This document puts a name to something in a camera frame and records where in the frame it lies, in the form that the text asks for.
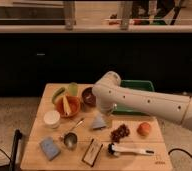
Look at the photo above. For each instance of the green plastic tray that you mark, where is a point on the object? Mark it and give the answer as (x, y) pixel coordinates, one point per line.
(144, 85)

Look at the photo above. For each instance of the yellow banana piece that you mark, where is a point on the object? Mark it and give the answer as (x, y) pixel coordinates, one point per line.
(66, 106)

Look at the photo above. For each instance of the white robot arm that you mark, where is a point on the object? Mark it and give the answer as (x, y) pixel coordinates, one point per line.
(171, 107)

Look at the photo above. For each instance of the white dish brush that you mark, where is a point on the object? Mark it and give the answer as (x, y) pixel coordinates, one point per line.
(117, 150)

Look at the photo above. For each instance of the grey towel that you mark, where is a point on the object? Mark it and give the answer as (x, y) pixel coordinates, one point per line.
(98, 122)

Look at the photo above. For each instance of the black framed card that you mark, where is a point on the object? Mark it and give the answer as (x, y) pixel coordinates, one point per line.
(92, 152)

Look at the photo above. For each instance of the light green cup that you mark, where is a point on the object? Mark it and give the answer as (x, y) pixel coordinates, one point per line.
(73, 89)

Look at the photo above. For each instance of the green cucumber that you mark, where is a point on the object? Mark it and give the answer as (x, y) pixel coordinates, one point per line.
(57, 93)

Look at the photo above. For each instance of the metal measuring cup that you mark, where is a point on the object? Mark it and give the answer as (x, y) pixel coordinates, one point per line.
(69, 138)

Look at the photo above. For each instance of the white cup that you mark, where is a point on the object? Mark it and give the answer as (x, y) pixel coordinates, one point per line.
(52, 119)

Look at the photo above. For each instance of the bunch of dark grapes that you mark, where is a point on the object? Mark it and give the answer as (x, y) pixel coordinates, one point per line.
(121, 132)

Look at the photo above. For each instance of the blue sponge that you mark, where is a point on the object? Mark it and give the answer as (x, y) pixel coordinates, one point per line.
(49, 148)

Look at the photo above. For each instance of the orange bowl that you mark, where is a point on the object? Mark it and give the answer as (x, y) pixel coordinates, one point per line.
(74, 104)

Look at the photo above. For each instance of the orange fruit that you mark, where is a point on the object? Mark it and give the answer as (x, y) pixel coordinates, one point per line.
(144, 129)

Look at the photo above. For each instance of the black stand left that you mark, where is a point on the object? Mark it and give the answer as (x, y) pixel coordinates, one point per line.
(17, 137)

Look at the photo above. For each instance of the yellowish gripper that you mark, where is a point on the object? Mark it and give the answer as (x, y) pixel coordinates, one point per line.
(108, 120)

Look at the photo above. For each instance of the dark red bowl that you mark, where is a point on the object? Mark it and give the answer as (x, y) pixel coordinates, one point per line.
(88, 97)

